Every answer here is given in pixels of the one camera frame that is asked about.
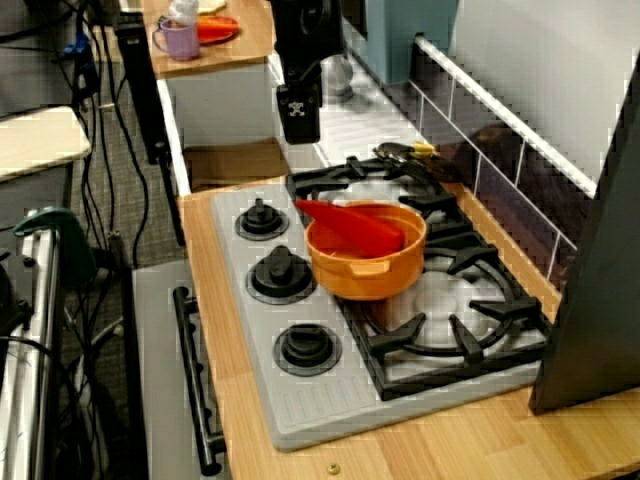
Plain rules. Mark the white item in cup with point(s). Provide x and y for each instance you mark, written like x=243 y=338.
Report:
x=184 y=11

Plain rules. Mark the black power box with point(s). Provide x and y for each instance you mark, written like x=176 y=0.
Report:
x=10 y=305

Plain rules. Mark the grey toy faucet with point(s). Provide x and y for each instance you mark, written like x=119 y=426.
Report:
x=340 y=77

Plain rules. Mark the aluminium frame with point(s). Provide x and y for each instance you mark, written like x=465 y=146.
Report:
x=40 y=350

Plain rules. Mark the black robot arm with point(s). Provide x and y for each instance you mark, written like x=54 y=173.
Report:
x=310 y=27

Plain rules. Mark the grey oven cabinet front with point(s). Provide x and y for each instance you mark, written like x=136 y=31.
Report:
x=160 y=350

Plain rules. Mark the green power drill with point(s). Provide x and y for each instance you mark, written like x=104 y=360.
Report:
x=50 y=218

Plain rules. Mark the cream board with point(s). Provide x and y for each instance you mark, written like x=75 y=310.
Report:
x=35 y=140

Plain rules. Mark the black stove grate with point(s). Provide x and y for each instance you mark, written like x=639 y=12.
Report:
x=467 y=257

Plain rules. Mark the black vertical post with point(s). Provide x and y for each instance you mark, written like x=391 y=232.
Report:
x=140 y=90

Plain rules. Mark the red plate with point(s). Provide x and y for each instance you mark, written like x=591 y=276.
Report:
x=215 y=34

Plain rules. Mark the white sink unit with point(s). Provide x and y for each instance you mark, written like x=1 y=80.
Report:
x=225 y=105

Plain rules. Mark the brass screw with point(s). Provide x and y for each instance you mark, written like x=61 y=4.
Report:
x=332 y=469

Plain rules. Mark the grey stove plate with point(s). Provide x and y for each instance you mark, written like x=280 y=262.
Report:
x=310 y=410

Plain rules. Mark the black stove knob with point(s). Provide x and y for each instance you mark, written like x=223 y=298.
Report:
x=260 y=222
x=277 y=275
x=305 y=350

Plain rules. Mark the wooden side table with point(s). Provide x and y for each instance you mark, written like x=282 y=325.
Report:
x=250 y=40

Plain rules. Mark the black side panel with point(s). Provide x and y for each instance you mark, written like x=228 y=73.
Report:
x=600 y=300

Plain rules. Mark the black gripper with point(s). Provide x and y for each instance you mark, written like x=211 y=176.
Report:
x=301 y=72

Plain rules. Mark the dark tiled backsplash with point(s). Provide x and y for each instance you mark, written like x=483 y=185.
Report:
x=500 y=175

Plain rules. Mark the wooden countertop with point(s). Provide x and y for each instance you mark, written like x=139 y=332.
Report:
x=450 y=450

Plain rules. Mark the red toy pepper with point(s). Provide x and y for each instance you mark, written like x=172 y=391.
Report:
x=360 y=230

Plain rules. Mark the purple plastic cup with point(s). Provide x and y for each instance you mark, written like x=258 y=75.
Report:
x=180 y=42

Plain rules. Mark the cream plate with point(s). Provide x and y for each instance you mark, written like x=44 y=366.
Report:
x=210 y=5

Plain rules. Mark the brown cardboard sheet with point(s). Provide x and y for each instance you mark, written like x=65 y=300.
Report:
x=235 y=167

